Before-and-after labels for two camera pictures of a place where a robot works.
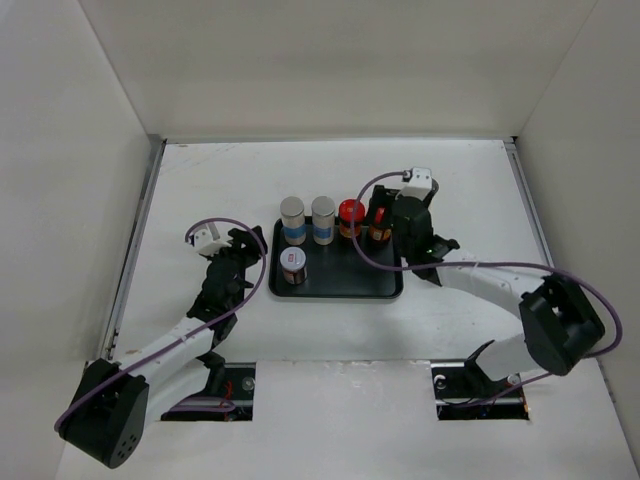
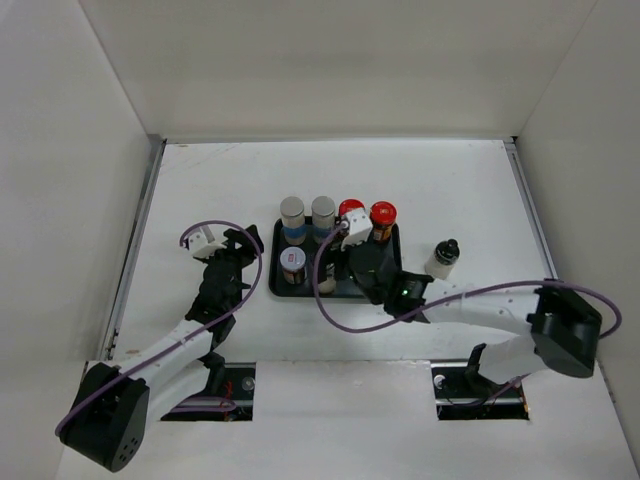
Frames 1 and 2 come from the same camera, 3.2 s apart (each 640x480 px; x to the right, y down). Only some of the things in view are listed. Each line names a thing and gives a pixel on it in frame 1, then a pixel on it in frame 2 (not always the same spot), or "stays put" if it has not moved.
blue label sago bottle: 293,220 stays put
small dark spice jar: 293,261 stays put
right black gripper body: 403,248 -> 375,298
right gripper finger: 381,197 -> 337,250
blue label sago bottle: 323,215 stays put
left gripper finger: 247,243 stays put
